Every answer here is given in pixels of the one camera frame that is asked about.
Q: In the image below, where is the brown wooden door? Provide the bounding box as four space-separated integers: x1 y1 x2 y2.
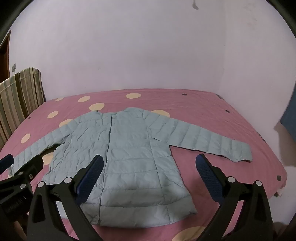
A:
0 30 11 81

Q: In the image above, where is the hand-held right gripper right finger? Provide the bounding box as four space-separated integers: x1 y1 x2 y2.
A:
195 153 274 241

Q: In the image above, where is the pink dotted bed sheet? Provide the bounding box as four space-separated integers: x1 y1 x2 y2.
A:
0 88 288 241

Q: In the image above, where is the light blue puffer jacket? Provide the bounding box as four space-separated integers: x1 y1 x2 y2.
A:
9 107 252 226

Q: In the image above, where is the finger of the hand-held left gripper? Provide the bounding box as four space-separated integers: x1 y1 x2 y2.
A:
10 156 44 189
0 154 14 173

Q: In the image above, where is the dark blue cloth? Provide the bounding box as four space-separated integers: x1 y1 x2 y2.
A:
280 86 296 139

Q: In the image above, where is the striped headboard cushion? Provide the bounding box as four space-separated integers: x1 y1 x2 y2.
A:
0 67 46 151

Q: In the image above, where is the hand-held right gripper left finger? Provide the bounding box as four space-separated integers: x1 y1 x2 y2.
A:
24 155 104 241

